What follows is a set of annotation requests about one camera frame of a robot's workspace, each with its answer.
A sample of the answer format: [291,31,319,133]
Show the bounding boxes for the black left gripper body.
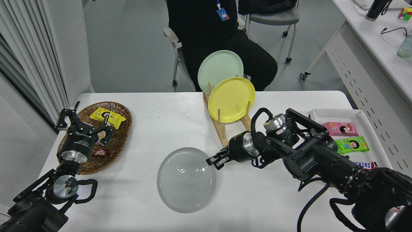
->
[60,127,99,157]

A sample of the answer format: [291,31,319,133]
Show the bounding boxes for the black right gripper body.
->
[229,131,251,163]

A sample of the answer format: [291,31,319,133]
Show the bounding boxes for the grey plate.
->
[157,147,217,214]

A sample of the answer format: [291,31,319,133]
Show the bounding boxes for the wooden plate rack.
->
[203,75,255,148]

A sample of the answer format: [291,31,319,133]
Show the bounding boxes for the yellow plate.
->
[208,77,256,123]

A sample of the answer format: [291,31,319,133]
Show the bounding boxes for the pale green plate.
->
[197,50,244,94]

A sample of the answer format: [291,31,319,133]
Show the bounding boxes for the tan snack packet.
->
[96,130,109,146]

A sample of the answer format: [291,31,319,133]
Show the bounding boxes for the yellow snack packet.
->
[89,107,126,130]

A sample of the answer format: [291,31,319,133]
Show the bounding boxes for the brown wicker basket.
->
[57,101,133,175]

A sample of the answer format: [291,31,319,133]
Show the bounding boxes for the grey white curtain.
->
[0,0,70,129]

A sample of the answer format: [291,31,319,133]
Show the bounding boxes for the pink snack packet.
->
[323,121,359,137]

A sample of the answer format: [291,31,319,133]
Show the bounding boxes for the green snack packet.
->
[335,136,370,154]

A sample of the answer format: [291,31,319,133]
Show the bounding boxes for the white tray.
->
[308,109,393,171]

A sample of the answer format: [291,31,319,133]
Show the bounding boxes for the chair with white armrests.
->
[163,15,248,92]

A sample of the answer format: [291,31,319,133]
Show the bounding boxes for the person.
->
[167,0,278,92]

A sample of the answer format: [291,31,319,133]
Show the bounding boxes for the Snickers bar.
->
[352,161,379,170]

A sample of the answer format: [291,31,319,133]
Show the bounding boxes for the black jacket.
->
[238,0,297,15]

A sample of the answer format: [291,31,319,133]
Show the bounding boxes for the white desk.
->
[299,0,412,171]

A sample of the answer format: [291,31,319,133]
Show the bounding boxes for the pale green plastic bottle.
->
[397,30,412,58]

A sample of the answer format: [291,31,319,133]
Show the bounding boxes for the black flask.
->
[366,0,390,21]

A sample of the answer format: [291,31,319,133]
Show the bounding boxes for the colourful puzzle cube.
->
[398,7,412,21]

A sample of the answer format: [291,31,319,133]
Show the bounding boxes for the blue lanyard badge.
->
[216,3,230,22]

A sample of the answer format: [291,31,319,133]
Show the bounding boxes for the thin black cable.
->
[381,27,408,36]

